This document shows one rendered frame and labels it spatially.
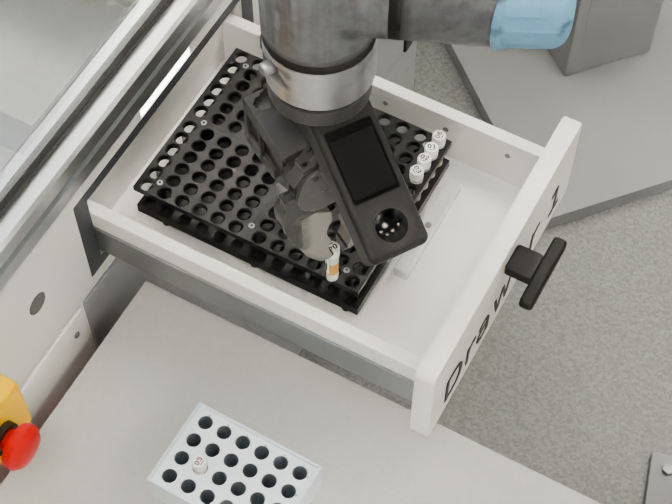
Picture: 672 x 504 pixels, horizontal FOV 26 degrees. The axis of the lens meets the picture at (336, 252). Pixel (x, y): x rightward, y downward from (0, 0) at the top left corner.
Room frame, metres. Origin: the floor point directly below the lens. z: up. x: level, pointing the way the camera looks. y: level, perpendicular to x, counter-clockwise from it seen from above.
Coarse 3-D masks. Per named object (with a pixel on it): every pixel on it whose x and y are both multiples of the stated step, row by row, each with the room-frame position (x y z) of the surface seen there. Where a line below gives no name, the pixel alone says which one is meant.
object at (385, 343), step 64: (192, 64) 0.85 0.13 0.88; (256, 64) 0.88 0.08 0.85; (192, 128) 0.82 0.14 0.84; (448, 128) 0.79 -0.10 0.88; (128, 192) 0.74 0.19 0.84; (512, 192) 0.74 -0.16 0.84; (128, 256) 0.66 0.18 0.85; (192, 256) 0.64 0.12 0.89; (448, 256) 0.67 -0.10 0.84; (256, 320) 0.60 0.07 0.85; (320, 320) 0.58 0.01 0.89; (384, 320) 0.61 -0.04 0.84; (384, 384) 0.54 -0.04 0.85
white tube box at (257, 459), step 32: (192, 416) 0.54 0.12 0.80; (224, 416) 0.54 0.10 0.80; (192, 448) 0.51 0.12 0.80; (224, 448) 0.51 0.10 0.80; (256, 448) 0.51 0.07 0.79; (160, 480) 0.48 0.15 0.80; (192, 480) 0.48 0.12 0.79; (224, 480) 0.49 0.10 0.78; (256, 480) 0.48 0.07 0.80; (288, 480) 0.48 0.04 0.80; (320, 480) 0.49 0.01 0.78
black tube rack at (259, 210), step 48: (240, 96) 0.81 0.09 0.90; (192, 144) 0.75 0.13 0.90; (240, 144) 0.75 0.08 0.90; (144, 192) 0.70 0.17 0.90; (192, 192) 0.72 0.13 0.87; (240, 192) 0.70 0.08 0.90; (432, 192) 0.73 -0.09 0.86; (240, 240) 0.66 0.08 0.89; (288, 240) 0.65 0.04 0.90; (336, 288) 0.62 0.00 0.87
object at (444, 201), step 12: (444, 192) 0.74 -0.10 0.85; (456, 192) 0.74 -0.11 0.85; (444, 204) 0.72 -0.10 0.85; (432, 216) 0.71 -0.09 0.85; (444, 216) 0.71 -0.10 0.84; (432, 228) 0.70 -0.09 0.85; (408, 252) 0.67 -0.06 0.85; (420, 252) 0.67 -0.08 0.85; (396, 264) 0.66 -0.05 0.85; (408, 264) 0.66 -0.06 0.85; (408, 276) 0.65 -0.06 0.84
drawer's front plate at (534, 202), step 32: (576, 128) 0.75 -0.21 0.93; (544, 160) 0.72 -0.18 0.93; (544, 192) 0.69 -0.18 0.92; (512, 224) 0.65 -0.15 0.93; (544, 224) 0.71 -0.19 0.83; (480, 288) 0.59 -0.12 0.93; (448, 320) 0.56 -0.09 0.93; (480, 320) 0.58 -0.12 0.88; (448, 352) 0.53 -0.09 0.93; (416, 384) 0.51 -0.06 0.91; (416, 416) 0.51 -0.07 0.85
